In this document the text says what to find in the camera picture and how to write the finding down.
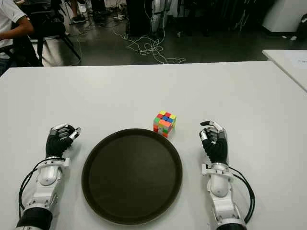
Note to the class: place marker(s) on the dark brown round plate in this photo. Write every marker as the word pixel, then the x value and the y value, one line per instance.
pixel 132 177

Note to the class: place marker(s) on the dark sneaker with white sole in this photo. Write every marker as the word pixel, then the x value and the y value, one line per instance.
pixel 78 19

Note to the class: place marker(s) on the seated person in white shirt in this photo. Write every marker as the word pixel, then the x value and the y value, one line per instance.
pixel 9 21

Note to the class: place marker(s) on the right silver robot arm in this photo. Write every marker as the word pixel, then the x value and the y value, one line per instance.
pixel 220 189

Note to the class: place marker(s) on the white cabinet with black base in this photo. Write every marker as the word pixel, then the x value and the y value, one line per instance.
pixel 280 14

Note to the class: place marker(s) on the crumpled white paper scrap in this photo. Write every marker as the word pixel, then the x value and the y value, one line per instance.
pixel 293 38

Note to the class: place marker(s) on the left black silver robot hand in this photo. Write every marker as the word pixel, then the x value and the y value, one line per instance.
pixel 56 145

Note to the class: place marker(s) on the white power strip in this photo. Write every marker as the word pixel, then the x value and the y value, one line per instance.
pixel 119 16

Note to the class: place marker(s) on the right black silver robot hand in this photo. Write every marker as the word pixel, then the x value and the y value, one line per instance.
pixel 217 149

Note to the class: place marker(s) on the black bag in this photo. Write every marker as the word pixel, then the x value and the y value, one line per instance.
pixel 302 26

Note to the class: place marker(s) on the black floor cabinet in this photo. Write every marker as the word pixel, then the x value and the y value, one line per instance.
pixel 139 16

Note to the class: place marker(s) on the black office chair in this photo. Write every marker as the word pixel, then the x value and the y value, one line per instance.
pixel 50 26

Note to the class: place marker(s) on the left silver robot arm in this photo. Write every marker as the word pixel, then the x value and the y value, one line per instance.
pixel 46 182

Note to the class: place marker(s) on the white side table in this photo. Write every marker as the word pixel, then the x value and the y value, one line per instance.
pixel 287 62

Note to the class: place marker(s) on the multicoloured Rubik's cube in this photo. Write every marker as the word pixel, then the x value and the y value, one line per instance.
pixel 164 123

